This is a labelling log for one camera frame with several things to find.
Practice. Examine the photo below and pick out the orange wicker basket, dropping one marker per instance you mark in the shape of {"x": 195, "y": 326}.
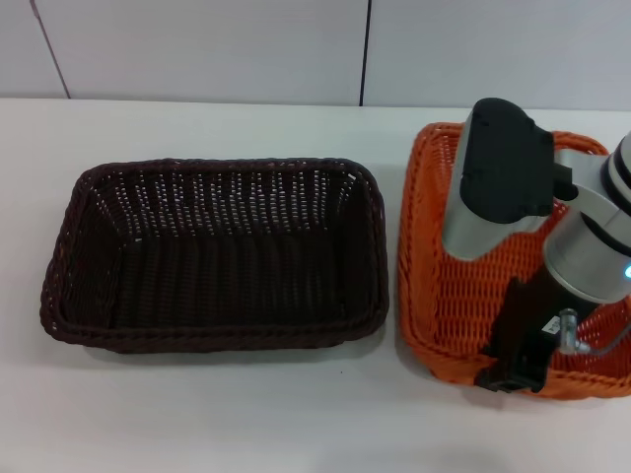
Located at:
{"x": 443, "y": 295}

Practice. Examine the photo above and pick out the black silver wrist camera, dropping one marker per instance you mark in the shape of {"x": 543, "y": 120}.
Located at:
{"x": 498, "y": 167}

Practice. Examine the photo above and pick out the dark brown wicker basket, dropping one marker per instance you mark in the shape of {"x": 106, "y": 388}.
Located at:
{"x": 222, "y": 276}

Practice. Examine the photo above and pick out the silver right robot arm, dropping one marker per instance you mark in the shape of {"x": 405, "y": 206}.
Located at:
{"x": 591, "y": 236}

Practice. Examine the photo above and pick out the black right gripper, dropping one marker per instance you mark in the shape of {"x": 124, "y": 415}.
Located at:
{"x": 547, "y": 315}

